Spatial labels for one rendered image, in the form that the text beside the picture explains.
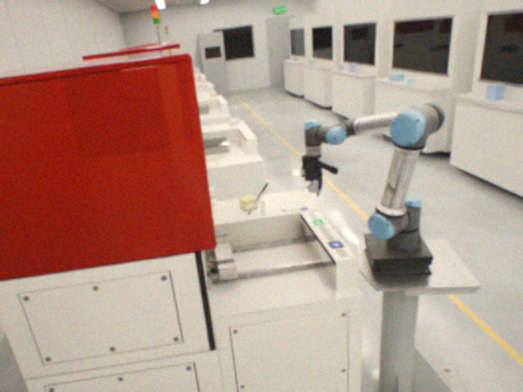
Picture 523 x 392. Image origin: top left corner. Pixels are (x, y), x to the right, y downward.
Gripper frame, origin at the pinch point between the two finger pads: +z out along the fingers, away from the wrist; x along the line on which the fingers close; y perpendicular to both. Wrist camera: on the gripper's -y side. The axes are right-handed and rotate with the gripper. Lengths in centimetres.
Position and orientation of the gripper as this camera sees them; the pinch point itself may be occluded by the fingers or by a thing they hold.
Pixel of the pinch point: (318, 194)
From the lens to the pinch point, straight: 215.7
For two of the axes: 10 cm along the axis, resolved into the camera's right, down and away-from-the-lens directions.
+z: 1.2, 9.0, 4.2
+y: -9.9, 1.5, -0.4
